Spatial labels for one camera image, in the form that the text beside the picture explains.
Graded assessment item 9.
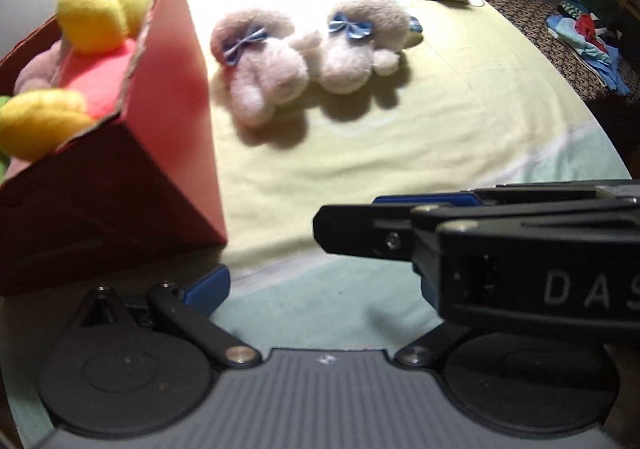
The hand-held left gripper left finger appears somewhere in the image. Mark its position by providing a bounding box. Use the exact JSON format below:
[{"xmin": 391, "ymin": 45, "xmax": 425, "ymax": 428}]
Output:
[{"xmin": 80, "ymin": 265, "xmax": 262, "ymax": 369}]

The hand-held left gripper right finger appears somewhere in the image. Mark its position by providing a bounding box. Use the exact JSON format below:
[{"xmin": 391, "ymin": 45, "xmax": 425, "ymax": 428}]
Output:
[{"xmin": 394, "ymin": 274, "xmax": 471, "ymax": 371}]

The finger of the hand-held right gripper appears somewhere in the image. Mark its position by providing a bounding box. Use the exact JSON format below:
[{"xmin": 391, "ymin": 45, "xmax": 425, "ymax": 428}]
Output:
[
  {"xmin": 372, "ymin": 183, "xmax": 596, "ymax": 206},
  {"xmin": 312, "ymin": 203, "xmax": 415, "ymax": 262}
]

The red cardboard box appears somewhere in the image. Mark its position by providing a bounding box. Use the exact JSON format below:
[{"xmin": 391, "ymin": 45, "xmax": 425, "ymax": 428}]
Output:
[{"xmin": 0, "ymin": 0, "xmax": 230, "ymax": 297}]

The pink fluffy bunny plush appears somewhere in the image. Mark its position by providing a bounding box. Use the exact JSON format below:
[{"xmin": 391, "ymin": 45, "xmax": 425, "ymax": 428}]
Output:
[{"xmin": 210, "ymin": 0, "xmax": 423, "ymax": 130}]

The green plush toy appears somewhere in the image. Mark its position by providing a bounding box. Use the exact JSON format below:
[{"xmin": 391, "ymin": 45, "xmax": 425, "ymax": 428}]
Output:
[{"xmin": 0, "ymin": 96, "xmax": 11, "ymax": 180}]

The yellow tiger plush toy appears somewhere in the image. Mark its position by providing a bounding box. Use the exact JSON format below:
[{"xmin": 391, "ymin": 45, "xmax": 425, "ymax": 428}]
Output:
[{"xmin": 0, "ymin": 0, "xmax": 163, "ymax": 162}]

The pale green bear-print bedsheet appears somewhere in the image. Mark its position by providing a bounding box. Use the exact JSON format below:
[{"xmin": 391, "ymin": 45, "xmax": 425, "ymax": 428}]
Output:
[{"xmin": 0, "ymin": 0, "xmax": 633, "ymax": 449}]

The brown patterned cloth cover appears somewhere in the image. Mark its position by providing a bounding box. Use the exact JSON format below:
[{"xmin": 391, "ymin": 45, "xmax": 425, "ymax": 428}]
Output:
[{"xmin": 470, "ymin": 0, "xmax": 640, "ymax": 102}]

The pile of colourful clothes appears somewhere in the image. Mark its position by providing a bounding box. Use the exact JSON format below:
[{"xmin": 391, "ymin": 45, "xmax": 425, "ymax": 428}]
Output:
[{"xmin": 545, "ymin": 0, "xmax": 633, "ymax": 97}]

